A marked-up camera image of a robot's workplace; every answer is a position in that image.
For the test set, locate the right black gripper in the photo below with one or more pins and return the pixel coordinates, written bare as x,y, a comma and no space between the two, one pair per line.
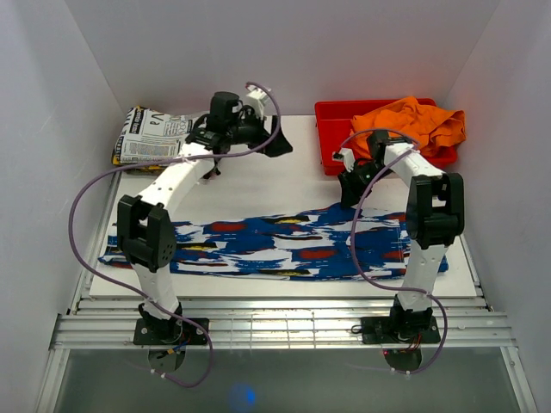
351,191

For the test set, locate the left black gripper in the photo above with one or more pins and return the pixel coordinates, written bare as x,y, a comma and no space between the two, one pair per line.
251,116

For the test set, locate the blue white patterned trousers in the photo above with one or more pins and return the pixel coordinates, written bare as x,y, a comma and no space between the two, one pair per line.
327,244

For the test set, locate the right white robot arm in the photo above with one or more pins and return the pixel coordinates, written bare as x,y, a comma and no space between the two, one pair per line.
434,219

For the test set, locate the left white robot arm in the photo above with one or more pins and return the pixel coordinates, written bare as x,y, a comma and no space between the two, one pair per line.
145,233

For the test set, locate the orange trousers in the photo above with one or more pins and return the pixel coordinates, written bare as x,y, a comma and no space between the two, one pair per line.
436,129

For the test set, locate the newspaper print folded trousers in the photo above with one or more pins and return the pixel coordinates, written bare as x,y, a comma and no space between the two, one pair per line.
142,115

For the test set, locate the red plastic tray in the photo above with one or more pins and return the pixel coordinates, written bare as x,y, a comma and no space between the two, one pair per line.
333,122

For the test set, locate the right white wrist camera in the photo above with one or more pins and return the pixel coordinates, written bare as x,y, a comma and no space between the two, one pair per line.
346,157

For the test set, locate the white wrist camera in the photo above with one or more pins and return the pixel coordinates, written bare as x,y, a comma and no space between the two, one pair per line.
257,99
346,157

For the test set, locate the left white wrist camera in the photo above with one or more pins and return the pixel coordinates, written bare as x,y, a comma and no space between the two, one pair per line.
257,99

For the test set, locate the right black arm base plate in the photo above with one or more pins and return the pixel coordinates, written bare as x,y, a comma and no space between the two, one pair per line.
383,330

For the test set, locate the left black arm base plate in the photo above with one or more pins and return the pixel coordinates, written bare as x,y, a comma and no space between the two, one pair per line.
198,331

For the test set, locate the aluminium frame rail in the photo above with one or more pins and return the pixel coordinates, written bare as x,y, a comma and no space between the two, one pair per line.
277,324

